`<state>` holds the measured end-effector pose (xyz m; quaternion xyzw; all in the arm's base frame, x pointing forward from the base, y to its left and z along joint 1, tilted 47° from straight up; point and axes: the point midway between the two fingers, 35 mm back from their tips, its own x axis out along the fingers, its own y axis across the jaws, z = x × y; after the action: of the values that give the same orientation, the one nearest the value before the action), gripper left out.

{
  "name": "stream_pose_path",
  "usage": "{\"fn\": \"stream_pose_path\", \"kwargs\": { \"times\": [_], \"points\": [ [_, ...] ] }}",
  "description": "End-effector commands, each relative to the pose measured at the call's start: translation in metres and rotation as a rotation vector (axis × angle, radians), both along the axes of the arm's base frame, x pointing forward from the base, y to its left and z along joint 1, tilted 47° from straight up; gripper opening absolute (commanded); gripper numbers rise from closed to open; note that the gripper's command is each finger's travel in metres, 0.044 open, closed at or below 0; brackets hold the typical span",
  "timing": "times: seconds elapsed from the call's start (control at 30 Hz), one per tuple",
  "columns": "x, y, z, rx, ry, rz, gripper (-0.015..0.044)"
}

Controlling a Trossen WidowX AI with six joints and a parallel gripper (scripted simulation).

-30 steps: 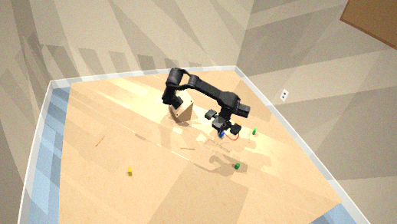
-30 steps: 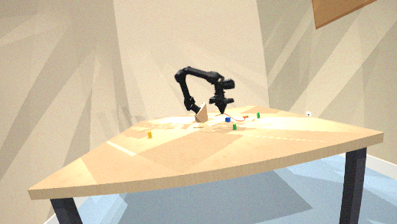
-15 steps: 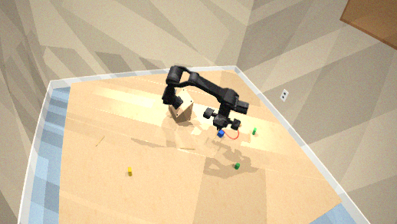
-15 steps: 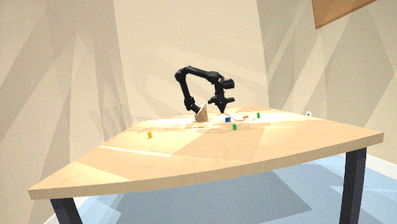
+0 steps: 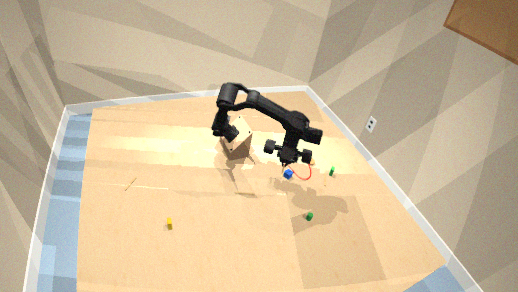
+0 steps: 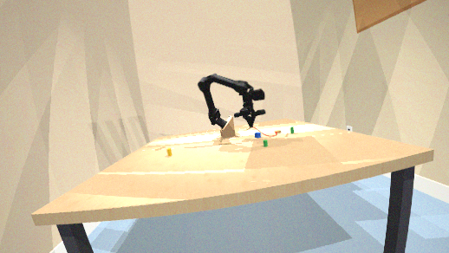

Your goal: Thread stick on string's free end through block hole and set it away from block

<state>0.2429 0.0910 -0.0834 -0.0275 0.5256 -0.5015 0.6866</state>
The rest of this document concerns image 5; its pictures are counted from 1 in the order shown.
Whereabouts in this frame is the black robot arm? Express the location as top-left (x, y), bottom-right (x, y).
top-left (211, 82), bottom-right (324, 165)

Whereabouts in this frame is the blue block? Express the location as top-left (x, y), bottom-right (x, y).
top-left (283, 169), bottom-right (294, 180)

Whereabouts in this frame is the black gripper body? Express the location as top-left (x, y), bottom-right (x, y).
top-left (263, 137), bottom-right (312, 164)

